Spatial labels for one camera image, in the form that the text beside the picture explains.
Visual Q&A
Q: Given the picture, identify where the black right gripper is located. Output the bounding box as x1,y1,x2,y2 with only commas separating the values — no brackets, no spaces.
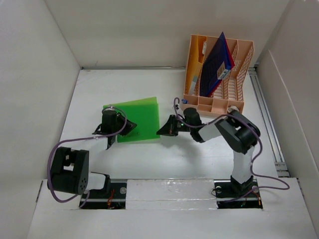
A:
157,114,193,136

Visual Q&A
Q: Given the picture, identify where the green folder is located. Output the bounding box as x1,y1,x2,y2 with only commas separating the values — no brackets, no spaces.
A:
113,97,160,143

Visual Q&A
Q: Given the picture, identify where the blue folder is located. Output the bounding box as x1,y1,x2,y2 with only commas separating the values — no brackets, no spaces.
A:
199,32,234,97

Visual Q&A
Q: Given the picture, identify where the orange folder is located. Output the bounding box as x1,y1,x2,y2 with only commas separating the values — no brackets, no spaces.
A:
185,35,207,95

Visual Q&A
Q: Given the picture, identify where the red folder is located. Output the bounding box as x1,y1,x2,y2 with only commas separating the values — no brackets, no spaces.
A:
211,32,235,94

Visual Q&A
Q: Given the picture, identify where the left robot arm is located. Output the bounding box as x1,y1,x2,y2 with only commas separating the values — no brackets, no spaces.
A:
47,107,138,203

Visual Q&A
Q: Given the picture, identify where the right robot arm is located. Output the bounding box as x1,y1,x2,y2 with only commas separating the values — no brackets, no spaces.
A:
157,108,261,196

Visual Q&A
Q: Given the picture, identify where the peach plastic desk organizer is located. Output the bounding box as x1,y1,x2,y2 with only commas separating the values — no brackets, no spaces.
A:
180,34,254,117

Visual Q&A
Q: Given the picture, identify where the metal base rail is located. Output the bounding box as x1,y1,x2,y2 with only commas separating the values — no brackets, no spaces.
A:
80,178,263,211

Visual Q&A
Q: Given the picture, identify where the aluminium side rail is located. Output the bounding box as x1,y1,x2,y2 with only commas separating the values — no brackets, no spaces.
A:
248,67,290,178

